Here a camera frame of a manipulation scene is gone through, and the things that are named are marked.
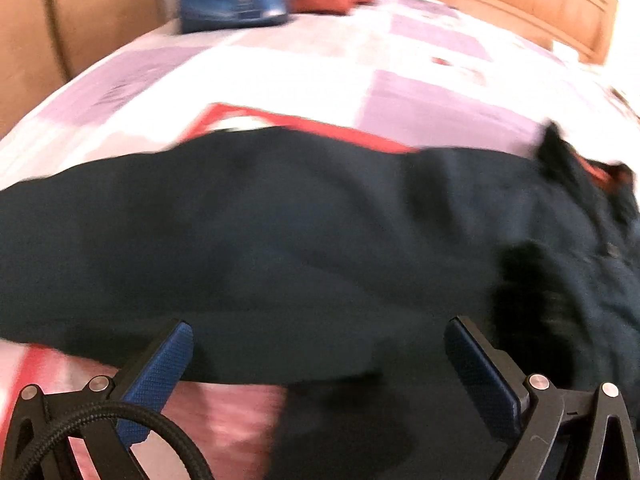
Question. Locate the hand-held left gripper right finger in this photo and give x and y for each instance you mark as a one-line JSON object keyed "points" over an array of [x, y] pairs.
{"points": [[480, 375]]}

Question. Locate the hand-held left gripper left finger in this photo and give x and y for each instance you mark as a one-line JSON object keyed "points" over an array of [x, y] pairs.
{"points": [[155, 385]]}

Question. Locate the dark navy jacket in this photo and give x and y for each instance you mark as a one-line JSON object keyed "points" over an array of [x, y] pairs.
{"points": [[300, 235]]}

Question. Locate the red checked blanket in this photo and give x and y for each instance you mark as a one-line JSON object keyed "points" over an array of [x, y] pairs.
{"points": [[225, 425]]}

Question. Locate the purple checked bed quilt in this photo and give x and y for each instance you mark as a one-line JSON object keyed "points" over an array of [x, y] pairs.
{"points": [[425, 95]]}

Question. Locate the beige padded furniture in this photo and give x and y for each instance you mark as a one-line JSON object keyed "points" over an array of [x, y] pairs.
{"points": [[75, 20]]}

